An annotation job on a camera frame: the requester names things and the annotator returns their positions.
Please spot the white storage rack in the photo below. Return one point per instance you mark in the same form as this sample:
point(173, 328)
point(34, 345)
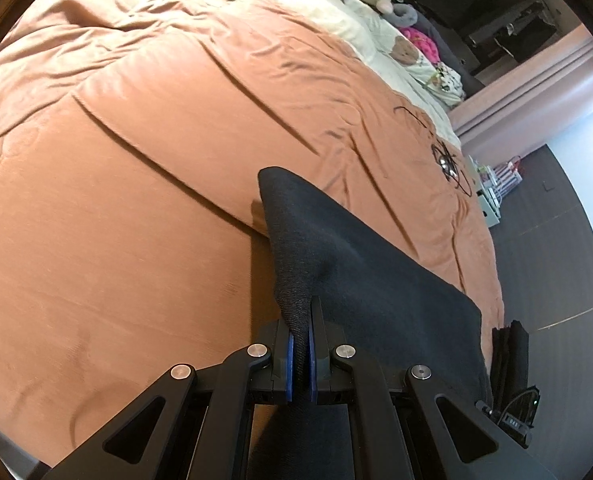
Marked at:
point(496, 190)

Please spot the orange blanket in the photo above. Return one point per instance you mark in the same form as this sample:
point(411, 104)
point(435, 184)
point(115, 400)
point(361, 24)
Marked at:
point(126, 210)

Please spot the pink plush toy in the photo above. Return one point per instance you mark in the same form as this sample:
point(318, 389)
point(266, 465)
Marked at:
point(421, 42)

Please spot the brown teddy bear plush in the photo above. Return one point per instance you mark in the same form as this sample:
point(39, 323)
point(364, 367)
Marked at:
point(405, 51)

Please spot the dark grey pants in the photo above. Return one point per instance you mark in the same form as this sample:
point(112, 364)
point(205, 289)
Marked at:
point(356, 270)

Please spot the cream bed sheet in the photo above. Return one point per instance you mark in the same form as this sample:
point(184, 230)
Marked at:
point(356, 20)

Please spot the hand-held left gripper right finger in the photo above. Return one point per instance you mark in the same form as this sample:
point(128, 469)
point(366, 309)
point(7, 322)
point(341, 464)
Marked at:
point(313, 365)

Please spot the floral printed cloth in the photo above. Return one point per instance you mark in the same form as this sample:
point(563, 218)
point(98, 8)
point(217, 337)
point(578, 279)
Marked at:
point(446, 82)

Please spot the pink curtain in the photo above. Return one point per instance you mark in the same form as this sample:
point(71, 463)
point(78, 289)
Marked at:
point(526, 85)

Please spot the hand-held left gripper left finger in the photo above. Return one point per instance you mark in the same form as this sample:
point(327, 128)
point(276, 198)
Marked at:
point(289, 365)

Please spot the grey plush toy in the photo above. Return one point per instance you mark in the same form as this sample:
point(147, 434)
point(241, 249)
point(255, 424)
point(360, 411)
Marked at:
point(405, 15)

